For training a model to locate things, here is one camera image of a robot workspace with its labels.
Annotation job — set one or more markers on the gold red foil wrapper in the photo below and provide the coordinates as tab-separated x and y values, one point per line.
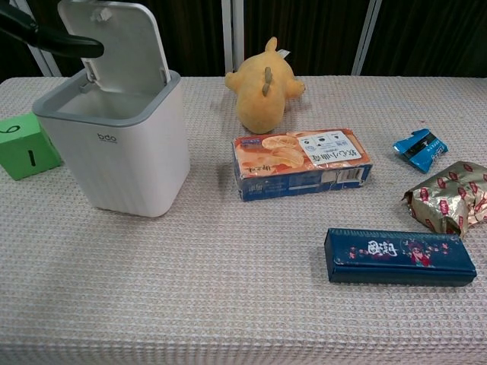
449	197

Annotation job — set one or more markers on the blue snack wrapper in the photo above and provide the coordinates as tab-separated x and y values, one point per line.
420	150

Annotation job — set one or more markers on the white partition frame post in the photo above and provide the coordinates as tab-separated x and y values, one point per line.
43	61
232	34
366	36

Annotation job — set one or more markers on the dark blue pencil case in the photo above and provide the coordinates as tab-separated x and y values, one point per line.
399	256

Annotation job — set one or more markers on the orange cookie box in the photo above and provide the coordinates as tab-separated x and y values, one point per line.
300	163

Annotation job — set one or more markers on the beige waffle tablecloth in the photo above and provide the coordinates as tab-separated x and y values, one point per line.
228	285

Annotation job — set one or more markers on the green number cube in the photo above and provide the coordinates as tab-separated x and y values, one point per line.
23	148

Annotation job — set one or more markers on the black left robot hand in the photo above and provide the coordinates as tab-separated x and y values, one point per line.
57	41

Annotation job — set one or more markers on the white plastic trash bin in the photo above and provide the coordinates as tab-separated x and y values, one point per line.
125	152

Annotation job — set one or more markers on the yellow plush toy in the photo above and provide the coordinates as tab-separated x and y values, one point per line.
262	91

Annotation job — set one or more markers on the white plastic bin lid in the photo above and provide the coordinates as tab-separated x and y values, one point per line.
125	45

